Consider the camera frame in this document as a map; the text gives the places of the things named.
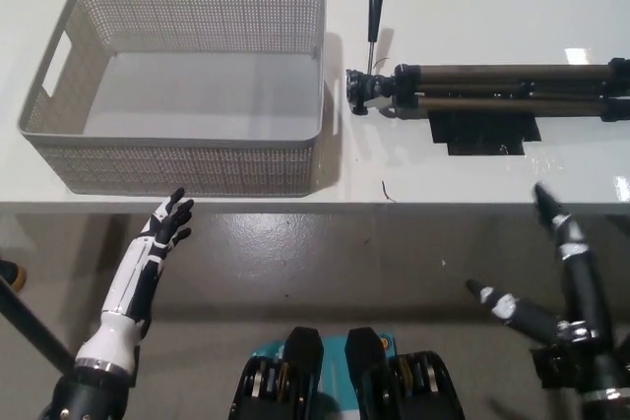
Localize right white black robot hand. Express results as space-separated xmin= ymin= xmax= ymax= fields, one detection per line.
xmin=465 ymin=181 xmax=630 ymax=400

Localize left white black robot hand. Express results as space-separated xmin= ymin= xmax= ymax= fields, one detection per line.
xmin=73 ymin=187 xmax=196 ymax=373

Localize bronze and black tripod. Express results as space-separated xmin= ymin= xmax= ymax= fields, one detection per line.
xmin=344 ymin=0 xmax=630 ymax=124

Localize grey perforated rectangular basket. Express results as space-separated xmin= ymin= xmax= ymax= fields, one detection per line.
xmin=17 ymin=0 xmax=329 ymax=199

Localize black robot legs with teal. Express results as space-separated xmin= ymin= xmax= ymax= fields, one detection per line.
xmin=229 ymin=325 xmax=467 ymax=420

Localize black metal table leg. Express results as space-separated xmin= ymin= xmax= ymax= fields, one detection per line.
xmin=0 ymin=274 xmax=76 ymax=375

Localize black tan shoe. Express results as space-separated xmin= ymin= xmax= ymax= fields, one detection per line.
xmin=0 ymin=258 xmax=29 ymax=295

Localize black tape patch on table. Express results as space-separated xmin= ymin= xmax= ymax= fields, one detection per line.
xmin=428 ymin=108 xmax=542 ymax=157

